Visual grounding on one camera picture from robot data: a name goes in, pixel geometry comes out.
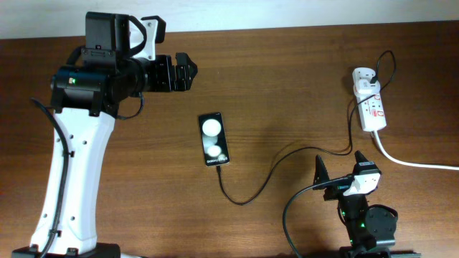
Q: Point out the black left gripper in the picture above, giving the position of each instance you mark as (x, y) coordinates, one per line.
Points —
(165, 82)

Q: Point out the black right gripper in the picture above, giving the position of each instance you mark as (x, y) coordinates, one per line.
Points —
(321, 174)

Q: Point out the black Galaxy flip phone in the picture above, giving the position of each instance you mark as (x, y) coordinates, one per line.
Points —
(214, 142)

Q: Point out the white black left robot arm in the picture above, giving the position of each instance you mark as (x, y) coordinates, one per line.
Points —
(117, 61)

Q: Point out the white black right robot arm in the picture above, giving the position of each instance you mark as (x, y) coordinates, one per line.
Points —
(351, 203)

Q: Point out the white charger adapter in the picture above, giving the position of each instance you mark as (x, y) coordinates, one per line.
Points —
(364, 87)

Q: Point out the white power strip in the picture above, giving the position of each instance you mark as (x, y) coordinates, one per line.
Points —
(371, 109)

